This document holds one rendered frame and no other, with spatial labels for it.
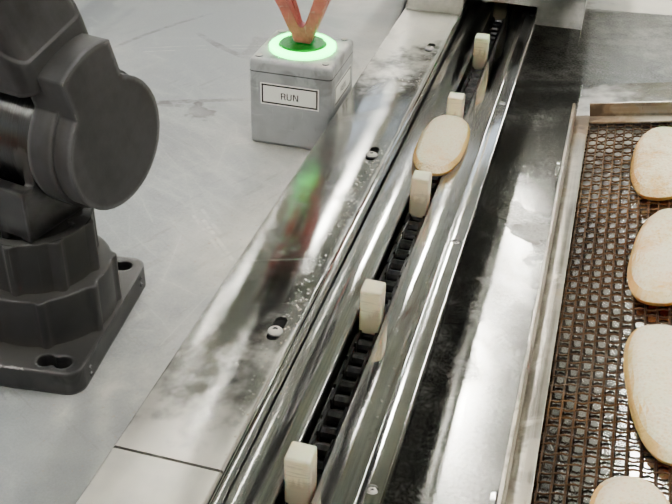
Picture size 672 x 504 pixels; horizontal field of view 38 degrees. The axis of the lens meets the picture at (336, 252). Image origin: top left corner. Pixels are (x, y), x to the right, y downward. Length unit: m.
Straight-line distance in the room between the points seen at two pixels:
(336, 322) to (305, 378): 0.05
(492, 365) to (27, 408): 0.27
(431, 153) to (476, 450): 0.27
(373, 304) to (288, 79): 0.28
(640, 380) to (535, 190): 0.34
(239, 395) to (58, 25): 0.21
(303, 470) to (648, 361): 0.17
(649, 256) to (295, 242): 0.22
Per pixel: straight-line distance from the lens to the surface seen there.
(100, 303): 0.60
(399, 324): 0.57
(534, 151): 0.84
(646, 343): 0.50
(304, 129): 0.81
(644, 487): 0.42
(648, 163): 0.66
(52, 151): 0.53
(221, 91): 0.93
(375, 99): 0.81
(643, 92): 0.79
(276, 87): 0.80
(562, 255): 0.57
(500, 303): 0.65
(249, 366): 0.52
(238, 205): 0.74
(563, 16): 0.99
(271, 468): 0.48
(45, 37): 0.52
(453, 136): 0.76
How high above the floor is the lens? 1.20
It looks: 34 degrees down
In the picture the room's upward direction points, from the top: 2 degrees clockwise
